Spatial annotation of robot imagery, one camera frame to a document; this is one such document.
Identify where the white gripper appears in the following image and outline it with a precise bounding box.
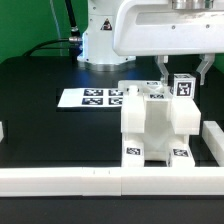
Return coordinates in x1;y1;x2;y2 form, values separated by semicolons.
113;0;224;85

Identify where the white chair back frame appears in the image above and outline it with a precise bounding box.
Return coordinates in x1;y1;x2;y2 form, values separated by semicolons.
118;80;201;135

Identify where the white chair seat part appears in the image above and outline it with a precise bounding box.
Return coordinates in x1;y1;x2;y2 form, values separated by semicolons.
143;100;173;161

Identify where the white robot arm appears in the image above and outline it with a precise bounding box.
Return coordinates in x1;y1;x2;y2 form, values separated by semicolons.
78;0;224;82

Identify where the white right rail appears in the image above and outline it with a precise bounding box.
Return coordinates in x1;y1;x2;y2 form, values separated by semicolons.
202;121;224;167

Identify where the white rail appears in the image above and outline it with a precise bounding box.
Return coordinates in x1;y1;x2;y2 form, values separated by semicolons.
0;167;224;197
202;121;224;167

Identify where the black hanging cable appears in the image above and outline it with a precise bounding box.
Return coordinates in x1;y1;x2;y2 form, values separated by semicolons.
64;0;80;38

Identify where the white marker base plate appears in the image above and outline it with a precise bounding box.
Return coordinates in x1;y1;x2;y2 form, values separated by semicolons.
57;88;123;108

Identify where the white front rail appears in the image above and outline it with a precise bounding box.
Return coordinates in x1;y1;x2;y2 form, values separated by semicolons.
0;167;224;197

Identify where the black cable on table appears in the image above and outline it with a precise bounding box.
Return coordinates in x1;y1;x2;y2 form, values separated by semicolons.
22;37;83;57

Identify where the white left rail stub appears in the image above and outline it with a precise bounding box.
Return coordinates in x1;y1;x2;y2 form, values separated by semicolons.
0;121;4;143

